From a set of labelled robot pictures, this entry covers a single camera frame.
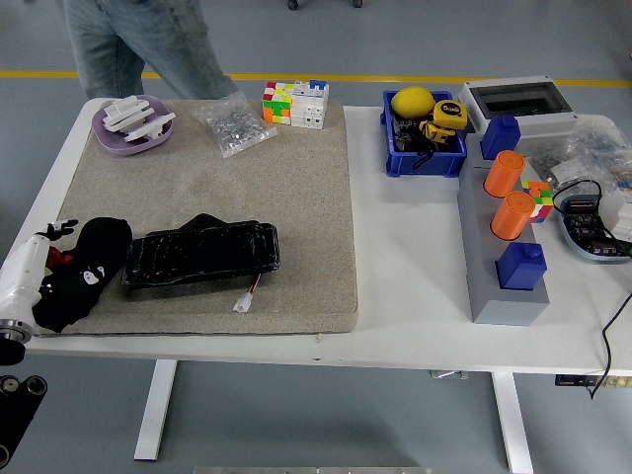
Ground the grey block holder base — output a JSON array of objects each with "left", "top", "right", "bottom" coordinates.
[{"left": 456, "top": 132, "right": 551, "bottom": 327}]

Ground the white plastic bracket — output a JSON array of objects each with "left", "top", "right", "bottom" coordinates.
[
  {"left": 102, "top": 96, "right": 155, "bottom": 133},
  {"left": 121, "top": 112, "right": 177, "bottom": 144}
]

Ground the yellow tape measure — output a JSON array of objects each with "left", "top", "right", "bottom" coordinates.
[{"left": 433, "top": 100, "right": 468, "bottom": 132}]

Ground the grey electrical enclosure box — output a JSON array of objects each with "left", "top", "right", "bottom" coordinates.
[{"left": 457, "top": 75, "right": 582, "bottom": 139}]

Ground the clear bag of screws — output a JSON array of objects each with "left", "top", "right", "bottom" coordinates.
[{"left": 189, "top": 90, "right": 278, "bottom": 159}]

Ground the person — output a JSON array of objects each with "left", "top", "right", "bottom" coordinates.
[{"left": 63, "top": 0, "right": 239, "bottom": 103}]

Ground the blue block with knob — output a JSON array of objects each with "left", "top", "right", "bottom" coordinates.
[
  {"left": 480, "top": 116, "right": 521, "bottom": 162},
  {"left": 495, "top": 241, "right": 548, "bottom": 292}
]

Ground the black circuit module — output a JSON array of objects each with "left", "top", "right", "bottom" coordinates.
[{"left": 393, "top": 118, "right": 426, "bottom": 153}]

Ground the yellow and black tool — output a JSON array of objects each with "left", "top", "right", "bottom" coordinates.
[{"left": 418, "top": 119, "right": 454, "bottom": 145}]

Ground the white and blue block cube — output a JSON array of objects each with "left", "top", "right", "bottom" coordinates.
[{"left": 289, "top": 78, "right": 331, "bottom": 130}]

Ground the purple tray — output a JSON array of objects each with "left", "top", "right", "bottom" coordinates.
[{"left": 91, "top": 94, "right": 175, "bottom": 158}]

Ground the orange cylinder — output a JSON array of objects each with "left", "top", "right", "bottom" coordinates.
[
  {"left": 490, "top": 191, "right": 536, "bottom": 242},
  {"left": 483, "top": 150, "right": 525, "bottom": 198}
]

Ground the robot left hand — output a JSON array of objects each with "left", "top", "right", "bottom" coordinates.
[{"left": 0, "top": 219, "right": 108, "bottom": 323}]

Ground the black rag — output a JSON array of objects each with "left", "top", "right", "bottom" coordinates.
[{"left": 32, "top": 216, "right": 133, "bottom": 333}]

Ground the yellow lemon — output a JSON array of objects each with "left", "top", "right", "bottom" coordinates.
[{"left": 391, "top": 86, "right": 436, "bottom": 119}]

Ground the grey-blue tray with electronics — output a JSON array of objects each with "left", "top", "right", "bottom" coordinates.
[{"left": 557, "top": 194, "right": 632, "bottom": 263}]

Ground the white plastic component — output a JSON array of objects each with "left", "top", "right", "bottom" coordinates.
[{"left": 596, "top": 190, "right": 632, "bottom": 243}]

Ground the grey-brown mat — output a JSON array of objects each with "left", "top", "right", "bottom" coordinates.
[{"left": 33, "top": 98, "right": 358, "bottom": 339}]

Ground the white table leg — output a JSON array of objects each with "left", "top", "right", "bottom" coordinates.
[
  {"left": 133, "top": 358, "right": 178, "bottom": 462},
  {"left": 491, "top": 370, "right": 535, "bottom": 474}
]

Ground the white connector with wires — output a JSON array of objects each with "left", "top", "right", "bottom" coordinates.
[{"left": 232, "top": 276, "right": 264, "bottom": 314}]

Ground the small colourful puzzle cube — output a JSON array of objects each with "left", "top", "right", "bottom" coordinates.
[{"left": 520, "top": 180, "right": 552, "bottom": 224}]

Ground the blue plastic bin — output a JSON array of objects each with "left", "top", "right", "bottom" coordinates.
[{"left": 380, "top": 89, "right": 469, "bottom": 179}]

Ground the clear bag of parts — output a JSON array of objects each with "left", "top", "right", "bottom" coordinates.
[{"left": 517, "top": 114, "right": 632, "bottom": 198}]

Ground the black looped cable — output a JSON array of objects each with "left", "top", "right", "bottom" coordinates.
[{"left": 551, "top": 179, "right": 604, "bottom": 218}]

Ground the black hanging cable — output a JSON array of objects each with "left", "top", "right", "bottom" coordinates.
[{"left": 588, "top": 290, "right": 632, "bottom": 401}]

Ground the black table control box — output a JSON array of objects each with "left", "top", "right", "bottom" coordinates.
[{"left": 554, "top": 374, "right": 632, "bottom": 388}]

